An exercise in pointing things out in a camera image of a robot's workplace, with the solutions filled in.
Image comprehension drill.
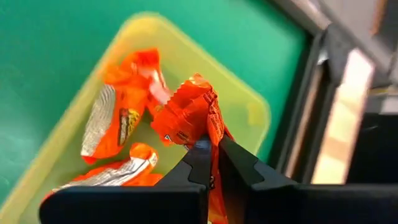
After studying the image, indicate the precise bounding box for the orange Reese's candy packet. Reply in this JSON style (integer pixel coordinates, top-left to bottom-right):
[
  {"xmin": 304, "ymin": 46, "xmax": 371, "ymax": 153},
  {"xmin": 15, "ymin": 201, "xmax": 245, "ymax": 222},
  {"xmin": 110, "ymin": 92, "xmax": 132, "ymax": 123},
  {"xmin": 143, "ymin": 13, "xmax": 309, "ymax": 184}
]
[
  {"xmin": 102, "ymin": 48, "xmax": 172, "ymax": 105},
  {"xmin": 80, "ymin": 83, "xmax": 150, "ymax": 165}
]

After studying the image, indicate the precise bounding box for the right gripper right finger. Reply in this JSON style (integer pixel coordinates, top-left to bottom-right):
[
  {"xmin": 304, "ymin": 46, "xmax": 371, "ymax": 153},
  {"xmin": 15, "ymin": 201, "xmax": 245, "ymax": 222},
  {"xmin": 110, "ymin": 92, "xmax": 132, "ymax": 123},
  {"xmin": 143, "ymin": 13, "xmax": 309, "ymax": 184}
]
[{"xmin": 218, "ymin": 135, "xmax": 398, "ymax": 224}]

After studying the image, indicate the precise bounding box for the black aluminium table frame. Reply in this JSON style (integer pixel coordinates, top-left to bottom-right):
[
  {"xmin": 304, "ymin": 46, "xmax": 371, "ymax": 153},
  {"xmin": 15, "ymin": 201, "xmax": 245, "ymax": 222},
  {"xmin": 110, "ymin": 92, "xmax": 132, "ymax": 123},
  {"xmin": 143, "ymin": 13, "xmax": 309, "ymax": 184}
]
[{"xmin": 267, "ymin": 0, "xmax": 398, "ymax": 185}]

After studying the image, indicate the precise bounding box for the green table mat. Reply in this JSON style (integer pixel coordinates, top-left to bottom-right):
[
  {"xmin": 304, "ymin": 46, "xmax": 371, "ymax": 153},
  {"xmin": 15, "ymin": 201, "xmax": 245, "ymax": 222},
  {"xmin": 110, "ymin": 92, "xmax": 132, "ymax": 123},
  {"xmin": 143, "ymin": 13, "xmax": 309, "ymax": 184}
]
[{"xmin": 0, "ymin": 0, "xmax": 312, "ymax": 206}]

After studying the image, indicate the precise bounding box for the yellow-green plastic bin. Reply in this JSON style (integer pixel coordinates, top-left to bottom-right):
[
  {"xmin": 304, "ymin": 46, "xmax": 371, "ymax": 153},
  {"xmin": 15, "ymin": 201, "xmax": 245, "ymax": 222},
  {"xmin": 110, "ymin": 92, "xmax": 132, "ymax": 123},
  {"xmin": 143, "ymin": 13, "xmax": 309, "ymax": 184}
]
[{"xmin": 0, "ymin": 12, "xmax": 272, "ymax": 224}]

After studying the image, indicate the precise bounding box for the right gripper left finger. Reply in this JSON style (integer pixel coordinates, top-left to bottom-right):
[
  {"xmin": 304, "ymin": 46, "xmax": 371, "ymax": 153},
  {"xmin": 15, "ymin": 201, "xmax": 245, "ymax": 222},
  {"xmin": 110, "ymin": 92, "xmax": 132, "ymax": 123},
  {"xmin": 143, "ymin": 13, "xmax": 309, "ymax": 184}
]
[{"xmin": 39, "ymin": 136, "xmax": 213, "ymax": 224}]

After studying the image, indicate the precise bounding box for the orange silver Reese's packet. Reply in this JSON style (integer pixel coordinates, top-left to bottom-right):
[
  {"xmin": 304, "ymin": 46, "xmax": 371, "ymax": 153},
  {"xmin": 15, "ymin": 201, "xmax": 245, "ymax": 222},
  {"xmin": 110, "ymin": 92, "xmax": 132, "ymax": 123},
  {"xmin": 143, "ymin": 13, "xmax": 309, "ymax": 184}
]
[
  {"xmin": 150, "ymin": 73, "xmax": 236, "ymax": 224},
  {"xmin": 42, "ymin": 142, "xmax": 164, "ymax": 200}
]

